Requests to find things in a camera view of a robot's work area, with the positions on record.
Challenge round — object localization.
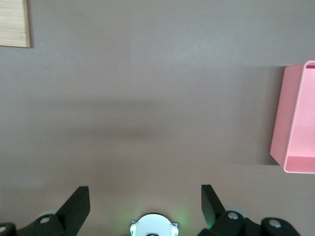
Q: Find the pink plastic bin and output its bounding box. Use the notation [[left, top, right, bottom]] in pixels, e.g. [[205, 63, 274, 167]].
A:
[[269, 60, 315, 175]]

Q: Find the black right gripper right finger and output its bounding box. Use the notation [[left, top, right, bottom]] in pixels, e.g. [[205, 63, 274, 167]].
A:
[[198, 184, 301, 236]]

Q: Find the brown table mat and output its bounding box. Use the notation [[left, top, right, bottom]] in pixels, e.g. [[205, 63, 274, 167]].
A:
[[0, 0, 315, 236]]

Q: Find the bamboo cutting board with handle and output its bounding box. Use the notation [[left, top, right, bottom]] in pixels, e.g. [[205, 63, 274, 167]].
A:
[[0, 0, 31, 49]]

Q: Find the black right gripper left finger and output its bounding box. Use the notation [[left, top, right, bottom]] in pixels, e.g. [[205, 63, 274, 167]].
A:
[[0, 186, 91, 236]]

